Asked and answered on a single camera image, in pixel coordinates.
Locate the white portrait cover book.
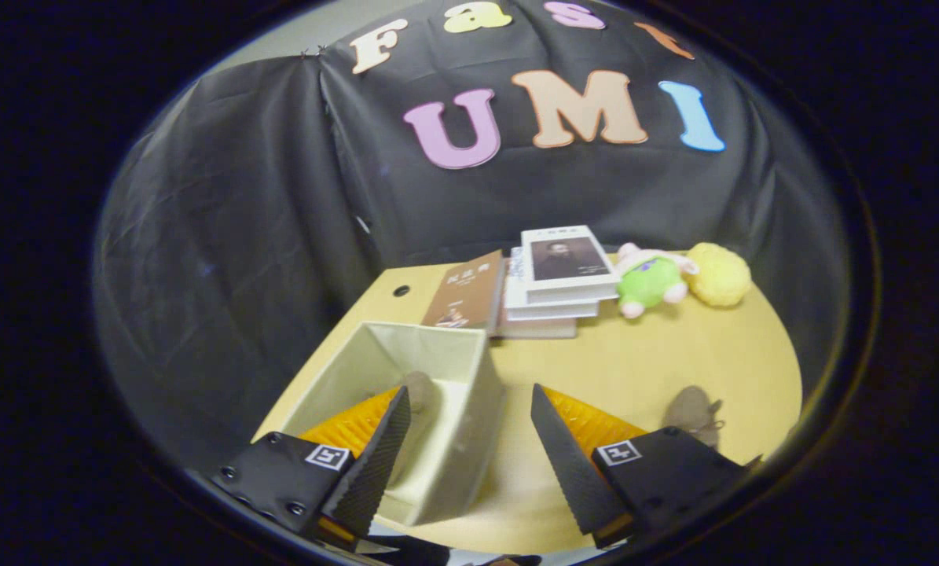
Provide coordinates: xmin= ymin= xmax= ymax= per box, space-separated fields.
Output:
xmin=520 ymin=226 xmax=621 ymax=306

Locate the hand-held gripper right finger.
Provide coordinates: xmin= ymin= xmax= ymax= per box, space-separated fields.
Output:
xmin=530 ymin=383 xmax=764 ymax=550

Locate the pale thin book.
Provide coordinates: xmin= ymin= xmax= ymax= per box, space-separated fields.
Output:
xmin=491 ymin=313 xmax=579 ymax=340

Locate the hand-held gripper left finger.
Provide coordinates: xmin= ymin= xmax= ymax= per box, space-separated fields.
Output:
xmin=210 ymin=385 xmax=413 ymax=553

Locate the black backdrop cloth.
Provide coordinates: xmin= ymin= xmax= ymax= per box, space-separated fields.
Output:
xmin=92 ymin=0 xmax=851 ymax=472

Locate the green plush toy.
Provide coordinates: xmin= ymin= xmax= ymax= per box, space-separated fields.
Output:
xmin=614 ymin=242 xmax=699 ymax=319

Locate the beige fabric storage box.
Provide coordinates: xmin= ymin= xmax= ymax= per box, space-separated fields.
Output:
xmin=279 ymin=321 xmax=508 ymax=527

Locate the brown cover book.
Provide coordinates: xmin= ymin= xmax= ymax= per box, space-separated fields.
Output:
xmin=422 ymin=250 xmax=506 ymax=333

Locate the yellow plush ball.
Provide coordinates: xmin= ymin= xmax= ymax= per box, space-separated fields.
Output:
xmin=685 ymin=242 xmax=753 ymax=307

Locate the brown shoe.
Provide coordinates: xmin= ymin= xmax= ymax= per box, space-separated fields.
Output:
xmin=397 ymin=371 xmax=436 ymax=417
xmin=662 ymin=385 xmax=725 ymax=450

